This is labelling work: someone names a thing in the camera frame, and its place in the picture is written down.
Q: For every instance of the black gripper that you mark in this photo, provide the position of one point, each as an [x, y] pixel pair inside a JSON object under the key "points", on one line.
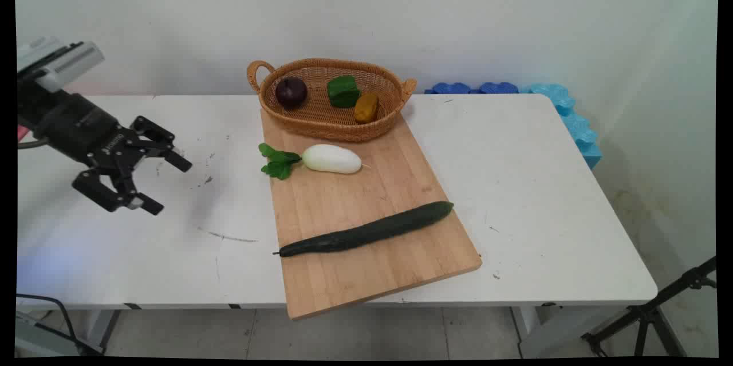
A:
{"points": [[80, 125]]}

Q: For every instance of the long dark green cucumber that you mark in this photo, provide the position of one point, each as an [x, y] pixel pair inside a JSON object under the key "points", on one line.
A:
{"points": [[366, 232]]}

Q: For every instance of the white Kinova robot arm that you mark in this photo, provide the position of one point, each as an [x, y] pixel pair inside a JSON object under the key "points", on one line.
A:
{"points": [[63, 62]]}

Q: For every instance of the white table leg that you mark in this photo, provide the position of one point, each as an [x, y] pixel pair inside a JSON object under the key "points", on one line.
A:
{"points": [[541, 331], [103, 329]]}

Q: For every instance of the dark purple round onion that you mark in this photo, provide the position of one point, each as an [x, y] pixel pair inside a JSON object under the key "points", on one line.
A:
{"points": [[291, 93]]}

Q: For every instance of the white radish with green leaves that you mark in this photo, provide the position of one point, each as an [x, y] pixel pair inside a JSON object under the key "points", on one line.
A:
{"points": [[332, 158]]}

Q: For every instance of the green bell pepper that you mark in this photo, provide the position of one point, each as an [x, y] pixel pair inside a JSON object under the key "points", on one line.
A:
{"points": [[343, 92]]}

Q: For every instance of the yellow-brown potato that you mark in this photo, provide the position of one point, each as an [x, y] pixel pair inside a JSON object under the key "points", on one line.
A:
{"points": [[366, 107]]}

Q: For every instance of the wooden cutting board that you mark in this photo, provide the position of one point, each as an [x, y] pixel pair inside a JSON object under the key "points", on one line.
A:
{"points": [[372, 200]]}

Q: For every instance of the blue plastic object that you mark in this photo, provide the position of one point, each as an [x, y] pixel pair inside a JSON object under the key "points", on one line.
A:
{"points": [[452, 88]]}

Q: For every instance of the light blue foam mat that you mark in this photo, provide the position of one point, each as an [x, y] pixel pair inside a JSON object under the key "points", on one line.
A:
{"points": [[575, 122]]}

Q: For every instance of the black tripod stand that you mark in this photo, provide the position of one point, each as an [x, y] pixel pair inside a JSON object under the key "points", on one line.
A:
{"points": [[650, 314]]}

